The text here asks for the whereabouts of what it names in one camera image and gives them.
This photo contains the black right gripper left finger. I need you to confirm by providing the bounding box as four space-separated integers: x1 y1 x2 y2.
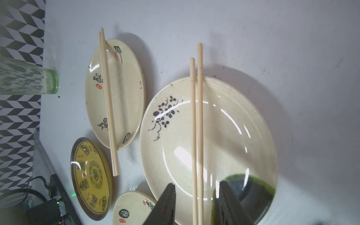
143 183 176 225

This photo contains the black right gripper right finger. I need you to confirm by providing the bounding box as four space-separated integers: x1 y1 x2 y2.
218 181 254 225

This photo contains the chopsticks green band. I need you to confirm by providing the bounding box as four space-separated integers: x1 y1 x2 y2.
99 27 120 177

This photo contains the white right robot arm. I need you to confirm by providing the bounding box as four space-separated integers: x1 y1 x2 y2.
7 179 253 225

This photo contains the cream plate with red stamps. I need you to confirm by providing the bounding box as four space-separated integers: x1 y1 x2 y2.
112 191 157 225

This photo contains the cream plate with green patch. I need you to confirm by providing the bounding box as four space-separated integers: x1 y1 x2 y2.
140 77 278 225

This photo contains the yellow patterned plate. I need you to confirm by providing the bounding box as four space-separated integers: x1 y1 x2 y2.
70 137 113 221

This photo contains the cream plate left rear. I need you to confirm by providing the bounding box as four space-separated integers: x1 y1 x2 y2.
85 39 146 150

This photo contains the green drinking glass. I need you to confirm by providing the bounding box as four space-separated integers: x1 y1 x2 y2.
1 57 59 95

